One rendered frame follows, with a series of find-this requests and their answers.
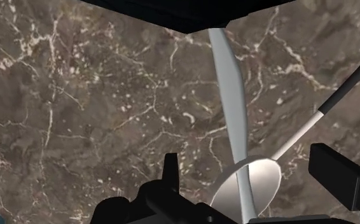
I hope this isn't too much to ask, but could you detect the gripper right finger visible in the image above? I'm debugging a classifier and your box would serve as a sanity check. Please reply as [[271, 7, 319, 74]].
[[308, 143, 360, 224]]

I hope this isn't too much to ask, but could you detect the silver ladle with black handle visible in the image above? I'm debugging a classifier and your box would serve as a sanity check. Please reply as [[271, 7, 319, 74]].
[[209, 45, 360, 224]]

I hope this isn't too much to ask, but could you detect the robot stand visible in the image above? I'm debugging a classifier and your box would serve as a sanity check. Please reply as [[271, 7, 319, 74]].
[[80, 0, 296, 34]]

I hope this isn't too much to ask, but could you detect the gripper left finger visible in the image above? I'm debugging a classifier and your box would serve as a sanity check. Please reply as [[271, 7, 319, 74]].
[[89, 152, 237, 224]]

